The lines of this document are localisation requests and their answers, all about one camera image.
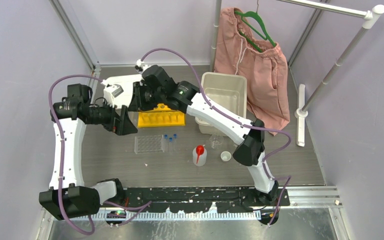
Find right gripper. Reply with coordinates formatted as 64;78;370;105
128;81;165;113

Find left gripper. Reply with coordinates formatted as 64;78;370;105
86;97;137;135

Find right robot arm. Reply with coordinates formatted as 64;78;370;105
128;65;279;206

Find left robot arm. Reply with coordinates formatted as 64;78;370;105
39;83;138;220

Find white rectangular tray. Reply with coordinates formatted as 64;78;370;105
101;74;142;110

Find yellow test tube rack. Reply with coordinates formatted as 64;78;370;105
137;103;186;128

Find clear acrylic tube rack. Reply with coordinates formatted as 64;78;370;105
134;135;165;154

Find blue capped tube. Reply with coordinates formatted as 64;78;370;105
172;133;178;152
168;137;174;154
163;134;169;153

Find red capped wash bottle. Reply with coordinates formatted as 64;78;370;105
192;145;208;167

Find beige plastic bin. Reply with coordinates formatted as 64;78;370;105
195;72;247;140

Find small white cup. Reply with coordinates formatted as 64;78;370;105
220;151;232;162

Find pink shorts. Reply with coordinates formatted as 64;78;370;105
214;7;290;130

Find green clothes hanger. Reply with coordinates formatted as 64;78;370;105
233;9;277;53

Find white clothes rack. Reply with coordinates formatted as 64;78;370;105
210;0;384;148

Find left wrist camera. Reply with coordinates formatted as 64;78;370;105
103;84;124;101

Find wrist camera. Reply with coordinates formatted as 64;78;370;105
134;59;146;74
103;84;124;101

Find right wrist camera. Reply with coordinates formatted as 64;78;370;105
134;59;146;74

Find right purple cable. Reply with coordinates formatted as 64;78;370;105
139;47;293;228

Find purple cable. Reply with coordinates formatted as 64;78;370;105
47;74;153;236
139;47;293;228

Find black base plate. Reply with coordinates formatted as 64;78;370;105
108;186;290;214

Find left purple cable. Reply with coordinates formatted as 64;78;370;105
47;74;153;236

